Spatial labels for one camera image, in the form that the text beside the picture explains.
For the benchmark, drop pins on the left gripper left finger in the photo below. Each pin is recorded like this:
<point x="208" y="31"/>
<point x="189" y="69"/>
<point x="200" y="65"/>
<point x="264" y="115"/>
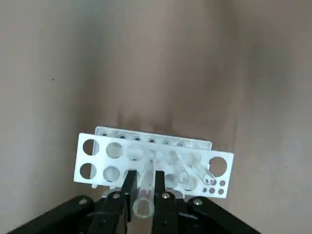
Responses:
<point x="130" y="187"/>

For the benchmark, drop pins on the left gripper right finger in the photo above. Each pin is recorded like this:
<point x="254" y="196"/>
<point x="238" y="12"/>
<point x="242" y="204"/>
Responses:
<point x="160" y="185"/>

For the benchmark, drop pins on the white test tube rack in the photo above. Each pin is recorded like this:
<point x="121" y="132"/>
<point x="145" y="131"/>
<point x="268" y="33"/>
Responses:
<point x="100" y="158"/>

